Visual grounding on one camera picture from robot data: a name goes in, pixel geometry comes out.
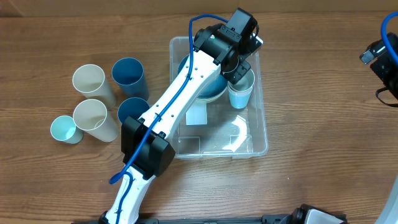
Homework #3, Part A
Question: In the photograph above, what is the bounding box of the small grey cup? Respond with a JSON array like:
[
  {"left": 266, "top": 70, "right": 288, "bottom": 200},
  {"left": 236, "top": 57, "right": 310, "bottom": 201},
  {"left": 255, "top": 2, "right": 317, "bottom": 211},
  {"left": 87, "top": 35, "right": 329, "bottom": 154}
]
[{"left": 228, "top": 70, "right": 255, "bottom": 92}]

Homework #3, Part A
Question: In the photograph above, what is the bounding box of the blue bowl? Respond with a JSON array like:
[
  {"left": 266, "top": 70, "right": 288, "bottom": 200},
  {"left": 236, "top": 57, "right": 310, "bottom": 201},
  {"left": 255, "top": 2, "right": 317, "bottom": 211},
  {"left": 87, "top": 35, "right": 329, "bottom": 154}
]
[{"left": 177, "top": 54, "right": 229, "bottom": 99}]

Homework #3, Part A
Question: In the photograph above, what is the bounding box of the small light blue cup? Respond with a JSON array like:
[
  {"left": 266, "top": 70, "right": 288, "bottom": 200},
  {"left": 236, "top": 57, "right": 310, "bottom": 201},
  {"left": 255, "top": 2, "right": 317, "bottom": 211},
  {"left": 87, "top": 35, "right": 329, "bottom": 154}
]
[{"left": 229, "top": 90, "right": 251, "bottom": 109}]

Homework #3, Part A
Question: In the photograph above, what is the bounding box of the cream bowl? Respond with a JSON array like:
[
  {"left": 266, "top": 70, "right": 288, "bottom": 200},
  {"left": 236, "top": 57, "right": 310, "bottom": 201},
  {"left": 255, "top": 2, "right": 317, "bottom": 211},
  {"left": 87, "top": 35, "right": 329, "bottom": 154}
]
[{"left": 196, "top": 88, "right": 227, "bottom": 103}]

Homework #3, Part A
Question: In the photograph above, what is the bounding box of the tall dark blue cup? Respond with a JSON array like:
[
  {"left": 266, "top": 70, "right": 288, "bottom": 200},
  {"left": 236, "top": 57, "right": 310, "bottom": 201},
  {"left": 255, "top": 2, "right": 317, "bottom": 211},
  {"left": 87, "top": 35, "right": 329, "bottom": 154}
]
[
  {"left": 118, "top": 97, "right": 150, "bottom": 123},
  {"left": 111, "top": 57, "right": 149, "bottom": 101}
]

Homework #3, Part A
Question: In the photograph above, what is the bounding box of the tall beige cup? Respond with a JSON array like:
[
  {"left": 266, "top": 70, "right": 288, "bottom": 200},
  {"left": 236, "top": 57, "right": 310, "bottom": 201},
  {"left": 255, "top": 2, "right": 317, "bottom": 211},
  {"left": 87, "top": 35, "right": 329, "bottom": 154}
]
[
  {"left": 73, "top": 99, "right": 119, "bottom": 142},
  {"left": 72, "top": 64, "right": 117, "bottom": 110}
]

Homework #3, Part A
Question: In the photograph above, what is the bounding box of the small mint green cup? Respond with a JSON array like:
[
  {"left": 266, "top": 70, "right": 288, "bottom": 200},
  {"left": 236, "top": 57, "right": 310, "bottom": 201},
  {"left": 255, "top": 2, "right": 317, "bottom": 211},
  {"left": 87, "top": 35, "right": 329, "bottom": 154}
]
[{"left": 50, "top": 115, "right": 83, "bottom": 144}]

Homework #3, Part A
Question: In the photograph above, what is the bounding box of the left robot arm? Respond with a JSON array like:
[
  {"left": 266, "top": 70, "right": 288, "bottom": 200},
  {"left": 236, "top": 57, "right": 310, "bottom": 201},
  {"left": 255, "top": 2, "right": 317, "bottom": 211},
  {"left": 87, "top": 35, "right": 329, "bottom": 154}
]
[{"left": 98, "top": 8, "right": 262, "bottom": 223}]

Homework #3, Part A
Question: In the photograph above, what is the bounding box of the white label in bin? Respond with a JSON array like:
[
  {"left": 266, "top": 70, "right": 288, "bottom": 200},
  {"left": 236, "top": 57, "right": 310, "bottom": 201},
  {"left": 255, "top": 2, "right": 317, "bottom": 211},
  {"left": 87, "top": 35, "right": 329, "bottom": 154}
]
[{"left": 185, "top": 103, "right": 208, "bottom": 126}]

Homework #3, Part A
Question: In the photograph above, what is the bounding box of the clear plastic storage bin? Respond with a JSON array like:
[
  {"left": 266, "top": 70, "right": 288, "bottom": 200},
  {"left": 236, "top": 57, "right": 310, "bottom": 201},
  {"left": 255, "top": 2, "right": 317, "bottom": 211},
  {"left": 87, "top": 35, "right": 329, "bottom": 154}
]
[{"left": 170, "top": 54, "right": 268, "bottom": 159}]

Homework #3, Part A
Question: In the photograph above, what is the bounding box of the black rail at table edge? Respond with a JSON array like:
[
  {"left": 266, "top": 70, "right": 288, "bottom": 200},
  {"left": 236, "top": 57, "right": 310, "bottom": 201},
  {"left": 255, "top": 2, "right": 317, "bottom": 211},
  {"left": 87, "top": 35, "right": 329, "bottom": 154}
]
[{"left": 73, "top": 203, "right": 348, "bottom": 224}]

